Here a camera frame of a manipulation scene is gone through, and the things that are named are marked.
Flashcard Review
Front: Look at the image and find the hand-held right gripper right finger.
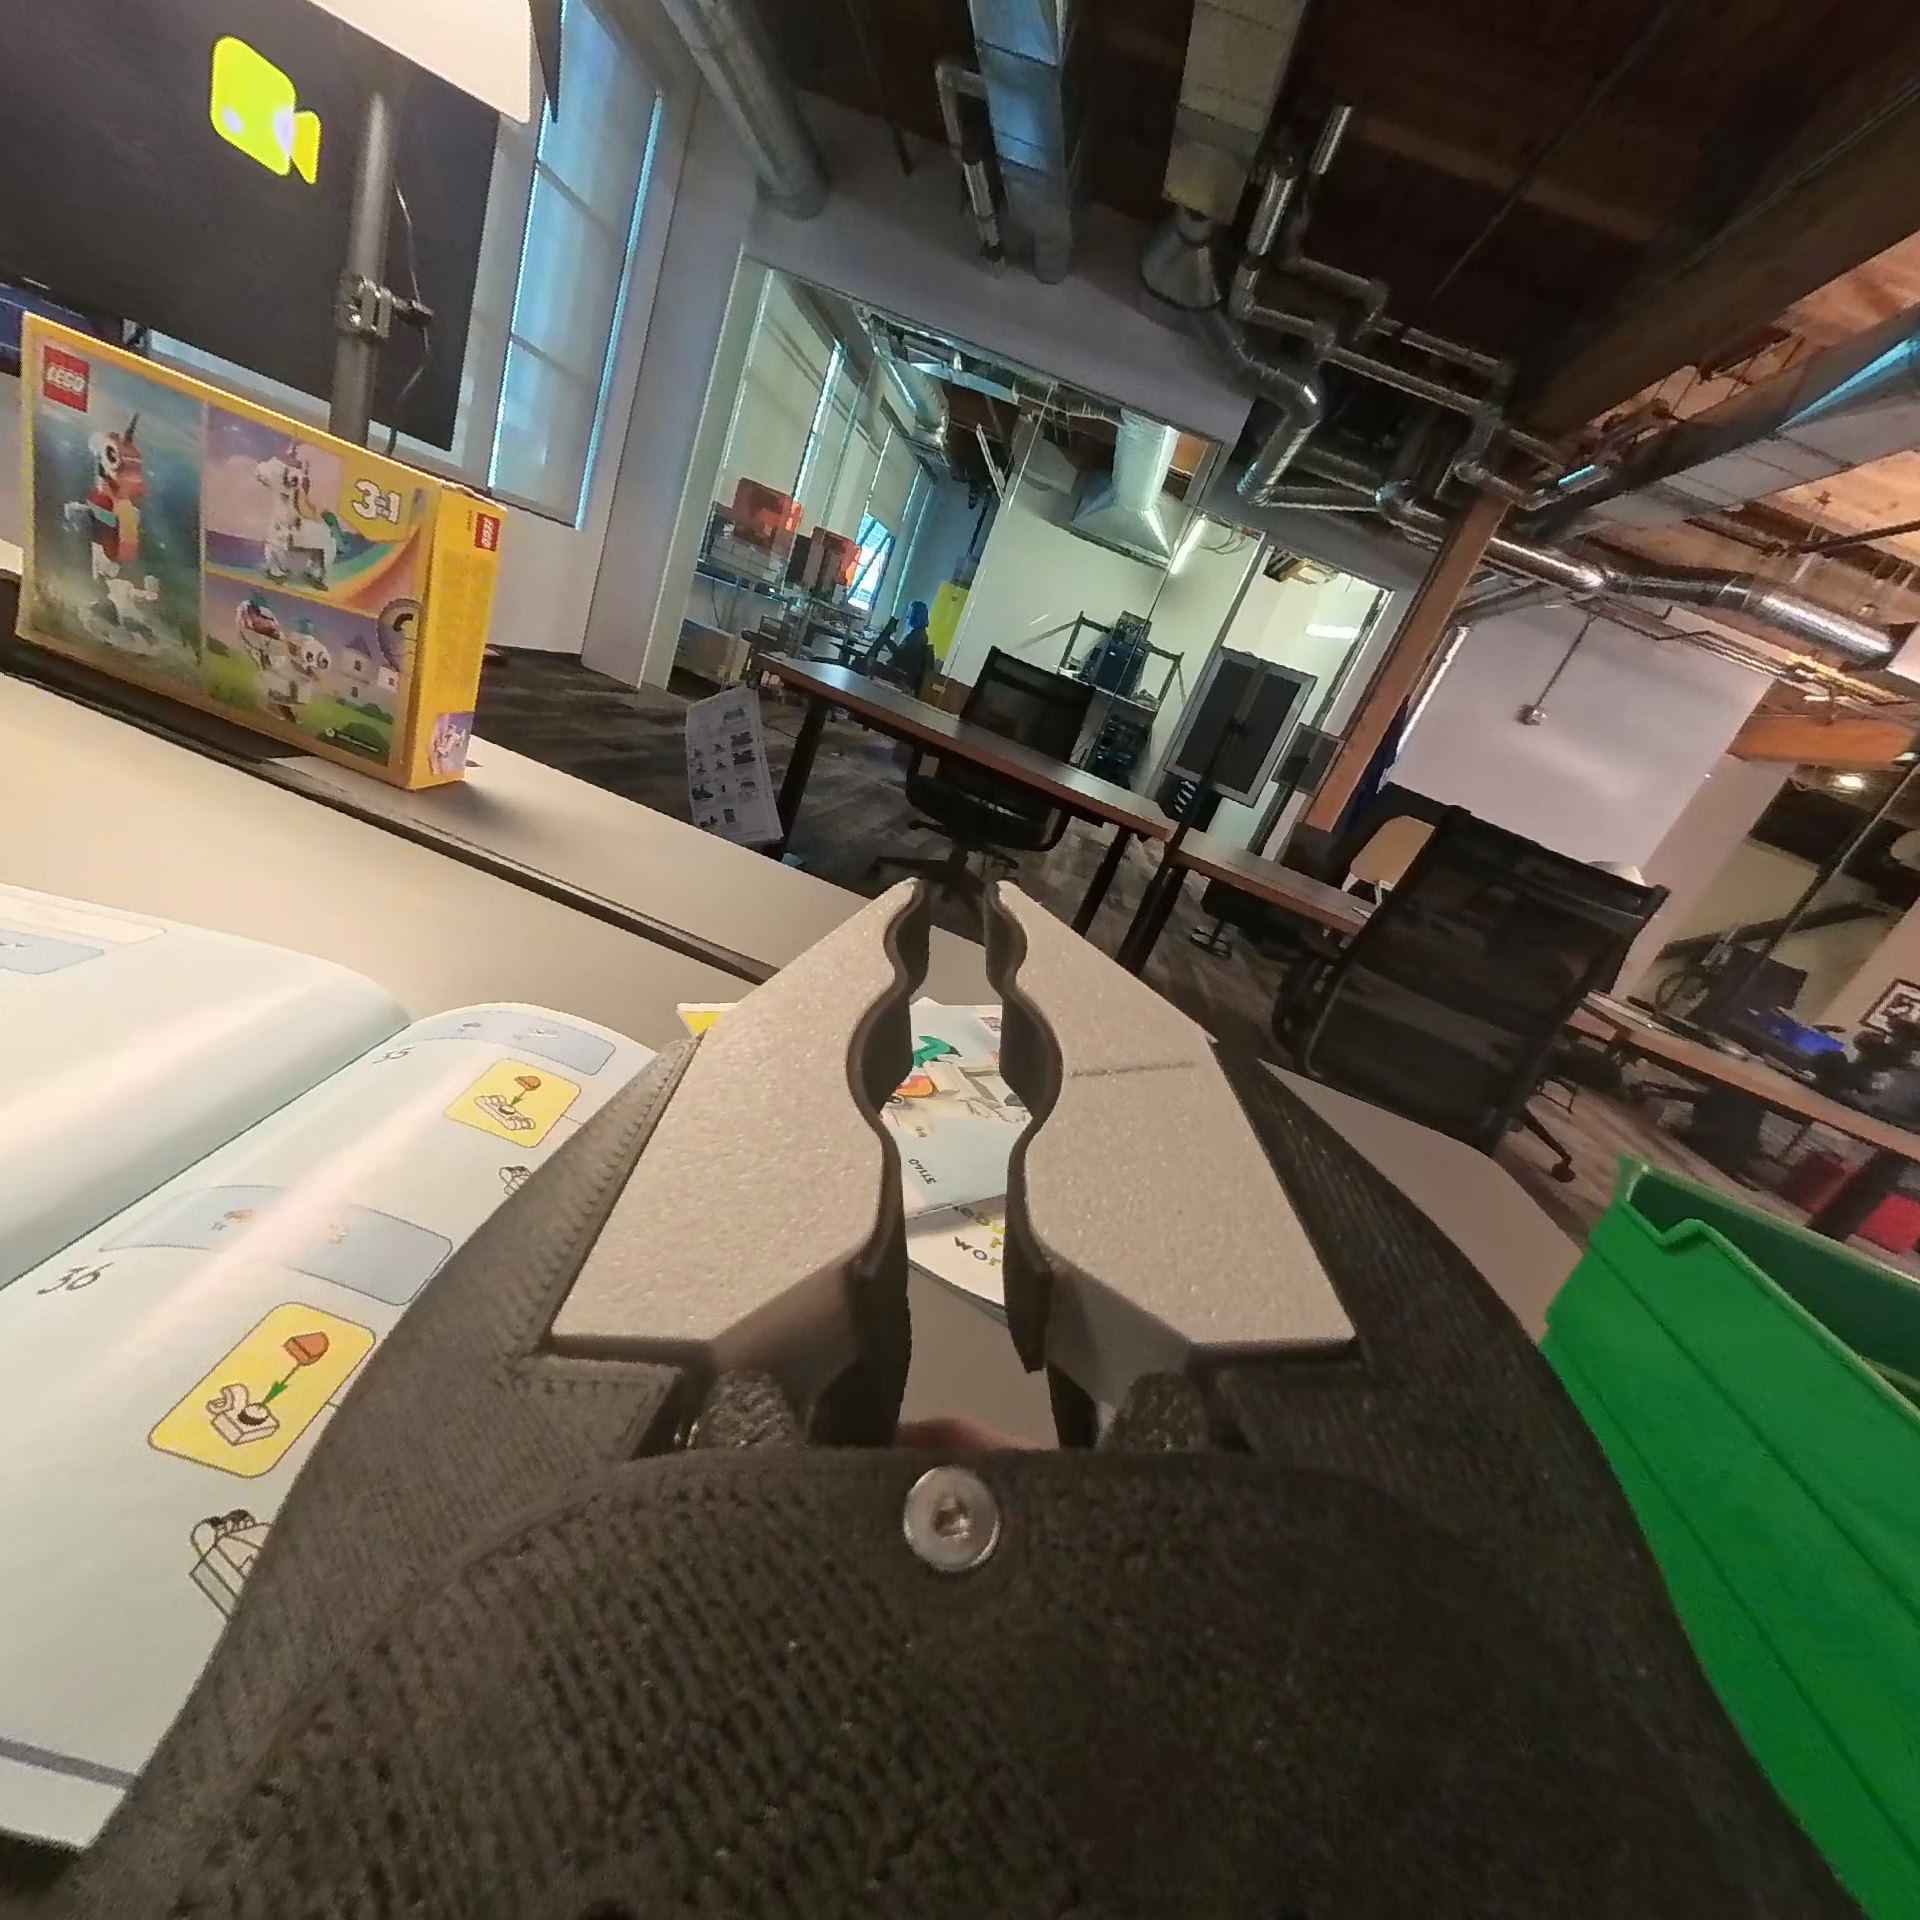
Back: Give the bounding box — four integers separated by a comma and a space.
980, 879, 1360, 1451

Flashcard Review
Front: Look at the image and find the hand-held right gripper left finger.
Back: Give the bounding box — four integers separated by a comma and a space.
548, 879, 929, 1449

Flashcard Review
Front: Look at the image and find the green plastic bin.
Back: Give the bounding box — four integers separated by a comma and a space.
1537, 1151, 1920, 1920

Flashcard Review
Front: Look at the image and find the open lego instruction booklet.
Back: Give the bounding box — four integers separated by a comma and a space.
0, 879, 662, 1856

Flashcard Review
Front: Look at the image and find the yellow lego set box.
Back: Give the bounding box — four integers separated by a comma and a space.
14, 313, 510, 793

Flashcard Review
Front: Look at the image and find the white printed leaflet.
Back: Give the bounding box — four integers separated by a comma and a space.
675, 992, 1203, 1309

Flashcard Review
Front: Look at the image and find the black mesh office chair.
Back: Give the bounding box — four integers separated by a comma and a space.
1271, 807, 1670, 1161

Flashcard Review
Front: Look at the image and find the folded paper sheet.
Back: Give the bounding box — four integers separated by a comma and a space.
684, 689, 783, 846

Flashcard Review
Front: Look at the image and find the black panel on stand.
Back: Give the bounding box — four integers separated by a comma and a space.
1168, 641, 1326, 846

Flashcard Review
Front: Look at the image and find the long wooden office table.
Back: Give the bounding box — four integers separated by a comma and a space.
753, 651, 1190, 975

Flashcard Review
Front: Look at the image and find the wooden desk with monitors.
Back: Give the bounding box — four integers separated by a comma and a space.
1565, 960, 1920, 1240

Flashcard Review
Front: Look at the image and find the grey metal pole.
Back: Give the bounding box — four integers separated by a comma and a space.
327, 89, 436, 445

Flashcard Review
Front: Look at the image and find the large black screen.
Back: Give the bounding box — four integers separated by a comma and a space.
0, 0, 567, 451

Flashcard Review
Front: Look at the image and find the silver air duct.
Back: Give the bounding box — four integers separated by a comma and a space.
1223, 299, 1905, 673

